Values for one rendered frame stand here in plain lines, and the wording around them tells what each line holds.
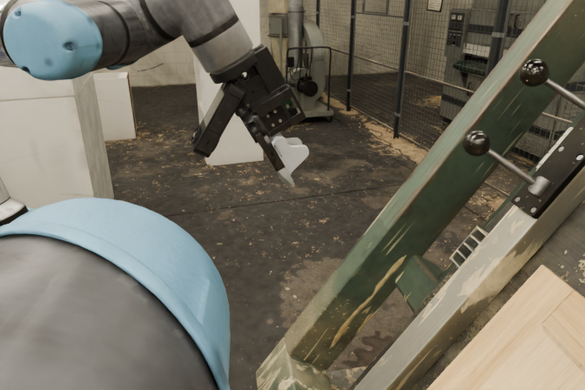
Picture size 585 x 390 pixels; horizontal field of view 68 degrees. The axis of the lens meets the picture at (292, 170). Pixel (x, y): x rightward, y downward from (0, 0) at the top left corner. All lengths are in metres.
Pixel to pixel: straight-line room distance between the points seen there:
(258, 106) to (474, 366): 0.46
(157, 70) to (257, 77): 8.06
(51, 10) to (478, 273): 0.63
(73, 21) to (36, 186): 2.52
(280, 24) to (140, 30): 5.74
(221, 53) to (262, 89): 0.08
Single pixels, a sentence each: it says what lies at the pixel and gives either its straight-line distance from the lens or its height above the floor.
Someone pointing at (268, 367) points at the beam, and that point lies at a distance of 1.07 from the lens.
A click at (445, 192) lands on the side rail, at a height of 1.27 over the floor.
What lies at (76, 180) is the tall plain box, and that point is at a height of 0.58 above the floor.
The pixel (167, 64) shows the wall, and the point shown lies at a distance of 8.64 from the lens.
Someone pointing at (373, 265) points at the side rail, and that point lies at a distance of 0.92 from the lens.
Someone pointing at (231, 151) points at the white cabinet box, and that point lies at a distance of 4.46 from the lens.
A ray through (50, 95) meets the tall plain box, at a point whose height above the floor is 1.10.
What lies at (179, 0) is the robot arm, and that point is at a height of 1.62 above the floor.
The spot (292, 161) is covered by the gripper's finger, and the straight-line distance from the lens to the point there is 0.65.
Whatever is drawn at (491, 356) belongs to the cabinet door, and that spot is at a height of 1.18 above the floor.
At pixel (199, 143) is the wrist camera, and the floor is 1.44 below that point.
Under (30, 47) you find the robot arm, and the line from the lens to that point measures 0.50.
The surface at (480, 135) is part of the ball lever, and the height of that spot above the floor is 1.44.
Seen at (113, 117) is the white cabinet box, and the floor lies 0.28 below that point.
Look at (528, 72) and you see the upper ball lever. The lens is 0.68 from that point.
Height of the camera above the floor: 1.63
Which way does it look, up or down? 22 degrees down
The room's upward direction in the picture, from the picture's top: straight up
